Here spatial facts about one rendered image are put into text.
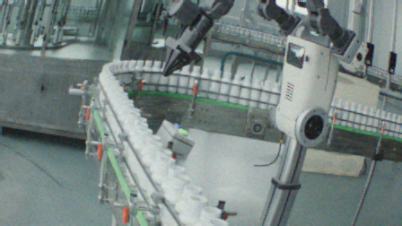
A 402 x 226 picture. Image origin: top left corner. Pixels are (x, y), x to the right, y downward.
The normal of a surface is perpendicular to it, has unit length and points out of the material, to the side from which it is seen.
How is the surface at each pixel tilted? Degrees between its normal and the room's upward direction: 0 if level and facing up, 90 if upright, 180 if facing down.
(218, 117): 90
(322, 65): 90
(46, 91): 90
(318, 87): 101
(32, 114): 90
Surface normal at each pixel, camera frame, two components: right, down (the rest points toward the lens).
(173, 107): 0.30, 0.25
